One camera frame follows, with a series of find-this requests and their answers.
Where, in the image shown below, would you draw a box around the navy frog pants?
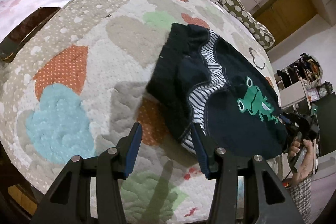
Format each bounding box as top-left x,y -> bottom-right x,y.
147,23 -> 287,159

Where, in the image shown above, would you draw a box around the checkered sleeve forearm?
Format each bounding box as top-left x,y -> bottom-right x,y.
286,175 -> 311,223

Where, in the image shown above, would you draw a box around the person right hand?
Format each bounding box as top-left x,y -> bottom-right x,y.
287,138 -> 315,184

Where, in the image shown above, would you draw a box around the black television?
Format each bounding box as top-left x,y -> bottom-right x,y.
313,93 -> 336,156

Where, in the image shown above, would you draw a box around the white tv cabinet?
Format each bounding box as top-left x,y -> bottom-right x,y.
280,79 -> 311,110

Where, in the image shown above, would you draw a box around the dark mantel clock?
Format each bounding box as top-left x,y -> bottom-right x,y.
317,81 -> 333,98

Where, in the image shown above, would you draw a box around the cluttered shoe rack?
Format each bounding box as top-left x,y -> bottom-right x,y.
274,53 -> 323,90

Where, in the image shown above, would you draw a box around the olive sheep bolster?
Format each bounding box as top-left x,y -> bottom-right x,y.
220,0 -> 275,50

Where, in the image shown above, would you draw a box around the heart patchwork quilt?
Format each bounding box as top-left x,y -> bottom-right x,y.
1,0 -> 276,223

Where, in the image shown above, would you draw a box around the wooden door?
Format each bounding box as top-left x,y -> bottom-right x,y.
253,0 -> 317,45

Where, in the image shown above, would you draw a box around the dark wooden chair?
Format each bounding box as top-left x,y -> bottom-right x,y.
1,7 -> 60,63

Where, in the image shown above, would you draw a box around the purple picture frame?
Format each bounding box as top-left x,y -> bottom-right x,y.
307,88 -> 319,102

